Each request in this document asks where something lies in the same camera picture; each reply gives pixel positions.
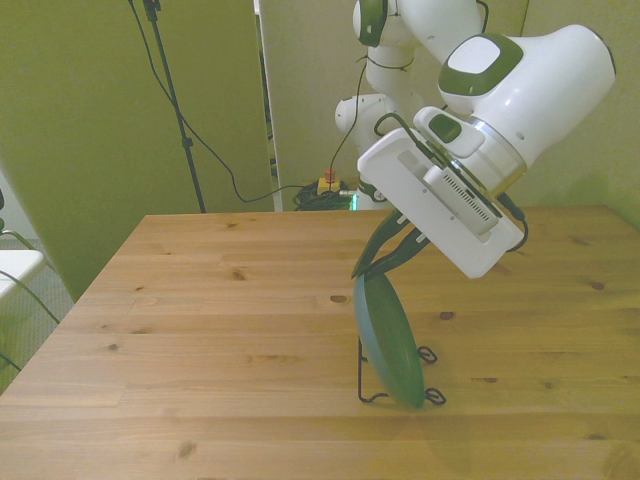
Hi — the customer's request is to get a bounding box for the thin black robot arm cable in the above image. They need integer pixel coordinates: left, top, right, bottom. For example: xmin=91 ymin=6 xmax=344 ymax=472
xmin=327 ymin=54 xmax=416 ymax=174

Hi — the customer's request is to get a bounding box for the thin black floor cable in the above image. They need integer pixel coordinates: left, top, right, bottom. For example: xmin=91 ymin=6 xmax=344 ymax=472
xmin=0 ymin=269 xmax=61 ymax=324

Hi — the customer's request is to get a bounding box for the dark green round plate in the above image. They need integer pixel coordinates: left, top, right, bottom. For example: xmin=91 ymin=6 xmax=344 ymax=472
xmin=352 ymin=272 xmax=426 ymax=412

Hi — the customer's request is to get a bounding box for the black wire plate stand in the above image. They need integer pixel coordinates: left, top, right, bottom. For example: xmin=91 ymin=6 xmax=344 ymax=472
xmin=355 ymin=337 xmax=447 ymax=405

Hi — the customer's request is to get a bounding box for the wide beige partition panel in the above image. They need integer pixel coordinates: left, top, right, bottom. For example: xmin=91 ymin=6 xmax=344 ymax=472
xmin=0 ymin=0 xmax=275 ymax=301

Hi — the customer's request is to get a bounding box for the black camera tripod pole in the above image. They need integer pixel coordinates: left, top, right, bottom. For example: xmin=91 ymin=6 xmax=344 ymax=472
xmin=142 ymin=0 xmax=208 ymax=214

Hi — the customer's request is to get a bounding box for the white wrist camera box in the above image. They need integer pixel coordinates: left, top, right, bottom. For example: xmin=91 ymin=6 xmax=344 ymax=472
xmin=422 ymin=164 xmax=504 ymax=237

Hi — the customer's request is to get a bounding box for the white chair seat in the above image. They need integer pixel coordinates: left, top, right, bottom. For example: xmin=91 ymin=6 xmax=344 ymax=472
xmin=0 ymin=248 xmax=46 ymax=301

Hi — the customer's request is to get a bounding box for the coil of black cables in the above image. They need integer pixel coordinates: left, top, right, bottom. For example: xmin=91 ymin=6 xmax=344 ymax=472
xmin=292 ymin=183 xmax=354 ymax=212

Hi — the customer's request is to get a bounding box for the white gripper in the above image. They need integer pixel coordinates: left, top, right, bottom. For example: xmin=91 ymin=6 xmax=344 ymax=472
xmin=351 ymin=125 xmax=522 ymax=280

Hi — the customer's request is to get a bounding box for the yellow emergency stop button box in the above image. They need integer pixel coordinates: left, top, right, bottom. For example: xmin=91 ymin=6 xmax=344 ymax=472
xmin=317 ymin=168 xmax=342 ymax=197

